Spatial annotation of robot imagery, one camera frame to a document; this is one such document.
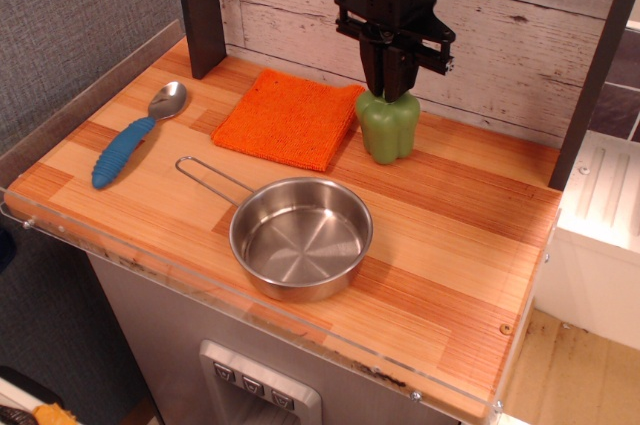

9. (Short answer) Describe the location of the yellow object bottom left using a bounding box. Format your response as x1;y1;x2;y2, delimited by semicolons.
32;403;79;425

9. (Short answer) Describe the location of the blue handled metal spoon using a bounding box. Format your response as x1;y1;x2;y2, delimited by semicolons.
91;81;188;190

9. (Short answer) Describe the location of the silver dispenser button panel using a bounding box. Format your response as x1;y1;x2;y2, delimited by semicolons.
199;340;323;425

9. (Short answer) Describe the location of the dark left vertical post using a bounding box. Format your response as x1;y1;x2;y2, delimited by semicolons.
181;0;227;79

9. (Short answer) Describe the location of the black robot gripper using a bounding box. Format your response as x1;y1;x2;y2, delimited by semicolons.
335;0;456;102

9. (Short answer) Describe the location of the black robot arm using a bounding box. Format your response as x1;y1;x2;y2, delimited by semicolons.
334;0;456;102

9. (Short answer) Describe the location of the white toy sink unit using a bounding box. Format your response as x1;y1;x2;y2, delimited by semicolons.
535;132;639;348

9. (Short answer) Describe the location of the dark right vertical post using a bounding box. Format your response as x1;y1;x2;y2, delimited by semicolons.
548;0;635;191

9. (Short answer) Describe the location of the small stainless steel pot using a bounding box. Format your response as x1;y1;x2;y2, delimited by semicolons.
175;156;374;302

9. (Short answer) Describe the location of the clear acrylic edge guard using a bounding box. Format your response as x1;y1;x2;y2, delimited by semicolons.
6;176;561;424

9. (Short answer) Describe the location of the dark vertical post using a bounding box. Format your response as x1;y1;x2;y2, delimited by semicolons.
181;0;227;79
548;0;635;191

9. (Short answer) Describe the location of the green toy bell pepper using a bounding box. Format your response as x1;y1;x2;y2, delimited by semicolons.
355;91;421;165

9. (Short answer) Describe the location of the orange cloth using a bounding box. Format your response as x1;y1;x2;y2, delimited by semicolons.
211;69;364;172

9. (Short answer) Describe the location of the grey toy fridge cabinet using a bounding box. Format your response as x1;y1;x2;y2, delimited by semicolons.
90;257;454;424

